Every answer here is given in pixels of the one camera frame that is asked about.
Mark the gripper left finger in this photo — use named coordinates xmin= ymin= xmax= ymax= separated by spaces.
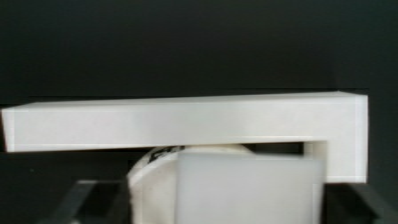
xmin=50 ymin=180 xmax=131 ymax=224

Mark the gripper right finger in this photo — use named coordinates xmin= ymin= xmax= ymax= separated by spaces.
xmin=322 ymin=183 xmax=391 ymax=224

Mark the white stool leg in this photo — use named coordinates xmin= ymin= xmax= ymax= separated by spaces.
xmin=176 ymin=153 xmax=325 ymax=224

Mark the white round stool seat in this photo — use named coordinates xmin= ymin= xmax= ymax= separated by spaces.
xmin=126 ymin=144 xmax=252 ymax=224

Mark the white front rail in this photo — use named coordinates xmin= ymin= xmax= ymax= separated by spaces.
xmin=0 ymin=92 xmax=368 ymax=183

